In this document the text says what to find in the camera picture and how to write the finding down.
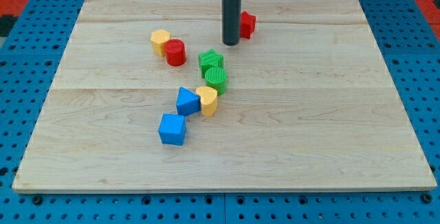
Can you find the blue cube block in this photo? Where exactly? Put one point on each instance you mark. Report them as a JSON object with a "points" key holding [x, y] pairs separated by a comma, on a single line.
{"points": [[172, 129]]}

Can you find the yellow heart block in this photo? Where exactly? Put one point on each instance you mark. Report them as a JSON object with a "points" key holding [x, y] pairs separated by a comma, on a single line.
{"points": [[208, 100]]}

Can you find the green cylinder block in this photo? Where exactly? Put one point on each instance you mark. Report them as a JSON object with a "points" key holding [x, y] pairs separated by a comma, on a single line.
{"points": [[216, 78]]}

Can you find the blue triangle block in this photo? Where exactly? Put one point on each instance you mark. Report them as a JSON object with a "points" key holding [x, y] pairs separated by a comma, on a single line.
{"points": [[187, 102]]}

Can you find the green star block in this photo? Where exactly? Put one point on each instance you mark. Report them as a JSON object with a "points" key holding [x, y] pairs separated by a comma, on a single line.
{"points": [[208, 60]]}

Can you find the red cylinder block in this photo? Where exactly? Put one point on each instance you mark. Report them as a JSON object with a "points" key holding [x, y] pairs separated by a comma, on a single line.
{"points": [[175, 52]]}

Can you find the light wooden board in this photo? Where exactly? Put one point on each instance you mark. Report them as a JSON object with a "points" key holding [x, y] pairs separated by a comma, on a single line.
{"points": [[310, 105]]}

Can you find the red star block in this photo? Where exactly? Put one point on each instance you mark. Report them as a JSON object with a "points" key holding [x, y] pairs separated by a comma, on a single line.
{"points": [[248, 22]]}

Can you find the yellow hexagon block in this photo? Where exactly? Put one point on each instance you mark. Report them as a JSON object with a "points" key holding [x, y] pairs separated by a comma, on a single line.
{"points": [[158, 40]]}

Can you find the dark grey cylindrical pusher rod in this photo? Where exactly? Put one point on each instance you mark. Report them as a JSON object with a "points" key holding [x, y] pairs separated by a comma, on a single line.
{"points": [[231, 21]]}

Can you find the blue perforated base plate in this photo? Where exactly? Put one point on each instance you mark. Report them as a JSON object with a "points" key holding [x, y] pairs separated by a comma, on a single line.
{"points": [[33, 35]]}

